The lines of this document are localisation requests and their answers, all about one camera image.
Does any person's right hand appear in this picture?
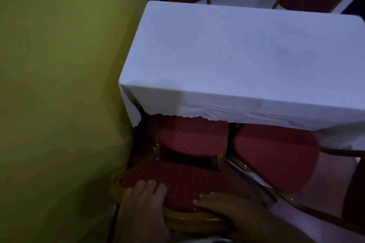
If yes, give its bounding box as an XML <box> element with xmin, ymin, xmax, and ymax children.
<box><xmin>193</xmin><ymin>192</ymin><xmax>279</xmax><ymax>243</ymax></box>

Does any person's left hand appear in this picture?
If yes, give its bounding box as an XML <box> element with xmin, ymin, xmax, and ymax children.
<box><xmin>114</xmin><ymin>180</ymin><xmax>172</xmax><ymax>243</ymax></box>

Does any person's patterned shirt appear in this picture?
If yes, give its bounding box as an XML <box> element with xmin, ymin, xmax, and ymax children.
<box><xmin>171</xmin><ymin>235</ymin><xmax>234</xmax><ymax>243</ymax></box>

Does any white tablecloth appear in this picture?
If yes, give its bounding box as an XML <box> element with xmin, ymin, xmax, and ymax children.
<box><xmin>118</xmin><ymin>0</ymin><xmax>365</xmax><ymax>152</ymax></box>

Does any cloth covered table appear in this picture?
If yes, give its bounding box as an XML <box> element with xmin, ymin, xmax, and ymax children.
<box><xmin>118</xmin><ymin>0</ymin><xmax>365</xmax><ymax>152</ymax></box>

